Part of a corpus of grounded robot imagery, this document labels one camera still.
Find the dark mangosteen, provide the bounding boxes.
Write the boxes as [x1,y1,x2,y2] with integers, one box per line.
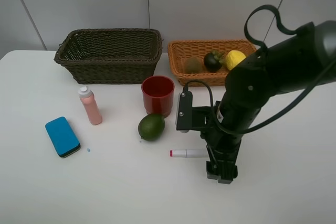
[203,50,224,72]

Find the brown kiwi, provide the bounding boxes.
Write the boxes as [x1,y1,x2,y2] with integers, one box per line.
[184,58,202,74]

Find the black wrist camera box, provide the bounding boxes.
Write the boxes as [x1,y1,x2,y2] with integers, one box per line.
[176,91,215,133]

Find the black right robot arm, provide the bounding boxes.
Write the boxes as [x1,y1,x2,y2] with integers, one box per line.
[203,20,335,184]

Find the white marker pink caps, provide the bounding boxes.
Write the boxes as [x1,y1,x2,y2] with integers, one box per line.
[170,149,208,158]

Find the red plastic cup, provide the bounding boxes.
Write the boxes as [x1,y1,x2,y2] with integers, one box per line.
[141,76,175,118]

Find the dark brown wicker basket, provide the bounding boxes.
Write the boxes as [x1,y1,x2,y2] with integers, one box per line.
[54,28,162,84]

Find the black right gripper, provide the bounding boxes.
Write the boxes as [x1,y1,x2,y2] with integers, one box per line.
[200,98,261,184]

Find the green lime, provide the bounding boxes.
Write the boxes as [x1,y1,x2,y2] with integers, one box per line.
[138,113,165,141]

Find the pink bottle white cap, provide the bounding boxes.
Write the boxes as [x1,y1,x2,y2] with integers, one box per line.
[78,86,102,125]

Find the blue whiteboard eraser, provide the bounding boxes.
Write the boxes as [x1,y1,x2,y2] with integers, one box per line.
[45,116,81,158]

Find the orange wicker basket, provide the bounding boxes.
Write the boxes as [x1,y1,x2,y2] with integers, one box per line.
[167,39,256,87]

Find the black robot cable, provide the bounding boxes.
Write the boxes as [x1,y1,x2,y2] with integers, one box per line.
[183,4,336,134]

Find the yellow lemon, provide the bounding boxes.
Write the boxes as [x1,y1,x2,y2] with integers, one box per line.
[225,50,246,71]

